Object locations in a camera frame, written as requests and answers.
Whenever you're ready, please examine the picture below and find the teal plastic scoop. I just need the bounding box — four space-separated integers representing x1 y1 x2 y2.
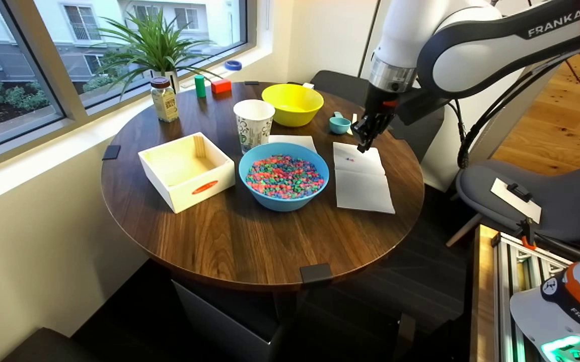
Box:
329 111 354 137

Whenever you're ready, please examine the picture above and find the aluminium rail frame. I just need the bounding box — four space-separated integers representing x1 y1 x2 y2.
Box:
493 230 574 362

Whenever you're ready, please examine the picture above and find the green potted plant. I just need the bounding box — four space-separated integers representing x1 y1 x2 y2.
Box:
91 9 217 94

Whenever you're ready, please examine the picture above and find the black table edge clip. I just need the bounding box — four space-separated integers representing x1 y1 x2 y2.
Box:
101 144 122 164
299 264 335 287

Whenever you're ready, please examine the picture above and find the red block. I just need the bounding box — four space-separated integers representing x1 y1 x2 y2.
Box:
209 79 234 100

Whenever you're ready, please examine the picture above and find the pale wooden box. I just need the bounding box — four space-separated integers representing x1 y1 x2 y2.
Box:
137 131 238 215

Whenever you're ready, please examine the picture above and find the grey table pedestal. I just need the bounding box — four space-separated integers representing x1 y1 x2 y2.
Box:
169 281 292 362

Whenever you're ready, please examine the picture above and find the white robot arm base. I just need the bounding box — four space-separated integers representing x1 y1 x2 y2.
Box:
508 234 580 362

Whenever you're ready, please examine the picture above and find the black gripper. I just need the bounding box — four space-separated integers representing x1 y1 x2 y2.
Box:
353 86 400 155

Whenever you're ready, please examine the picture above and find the dark grey armchair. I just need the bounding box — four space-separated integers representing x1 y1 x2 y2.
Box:
310 68 447 148

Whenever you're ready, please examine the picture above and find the glass spice jar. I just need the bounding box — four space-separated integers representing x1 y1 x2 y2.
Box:
150 75 182 125

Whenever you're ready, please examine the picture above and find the large white napkin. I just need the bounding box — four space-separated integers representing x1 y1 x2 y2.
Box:
331 142 396 218

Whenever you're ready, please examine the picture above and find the window with beige frame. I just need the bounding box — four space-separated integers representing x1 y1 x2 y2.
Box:
0 0 251 167

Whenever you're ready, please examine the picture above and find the printed paper cup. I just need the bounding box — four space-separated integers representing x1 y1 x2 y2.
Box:
231 100 277 155

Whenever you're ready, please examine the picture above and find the yellow bowl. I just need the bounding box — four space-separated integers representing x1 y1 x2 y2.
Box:
259 83 327 129

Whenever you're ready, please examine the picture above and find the white tag with black clip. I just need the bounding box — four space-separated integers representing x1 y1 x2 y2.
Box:
489 177 545 228

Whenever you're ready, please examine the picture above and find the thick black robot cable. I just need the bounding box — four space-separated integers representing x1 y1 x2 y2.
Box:
455 53 574 172

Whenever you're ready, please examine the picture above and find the blue bowl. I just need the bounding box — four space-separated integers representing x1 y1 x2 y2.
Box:
238 142 331 215

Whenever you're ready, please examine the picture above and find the wooden cabinet edge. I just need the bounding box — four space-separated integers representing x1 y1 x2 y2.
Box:
470 223 504 362

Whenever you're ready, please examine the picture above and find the blue grey chair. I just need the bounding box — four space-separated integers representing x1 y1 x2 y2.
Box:
445 157 580 250

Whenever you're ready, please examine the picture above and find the green block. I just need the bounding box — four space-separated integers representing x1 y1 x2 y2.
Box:
194 75 209 102

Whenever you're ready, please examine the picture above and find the small white napkin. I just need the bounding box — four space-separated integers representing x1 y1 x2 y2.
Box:
266 133 318 155

